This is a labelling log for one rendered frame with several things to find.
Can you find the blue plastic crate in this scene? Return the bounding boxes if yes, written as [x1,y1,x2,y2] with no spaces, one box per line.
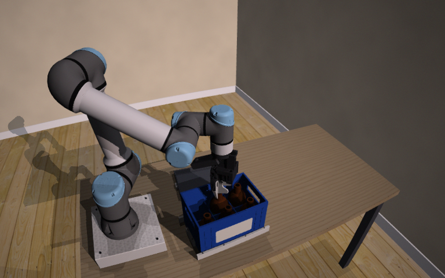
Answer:
[183,173,268,253]

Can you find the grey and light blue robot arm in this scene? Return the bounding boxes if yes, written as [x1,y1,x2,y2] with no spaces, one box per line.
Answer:
[47,47,234,240]

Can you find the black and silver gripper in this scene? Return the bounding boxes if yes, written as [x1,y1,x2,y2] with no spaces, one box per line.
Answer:
[210,149,239,199]

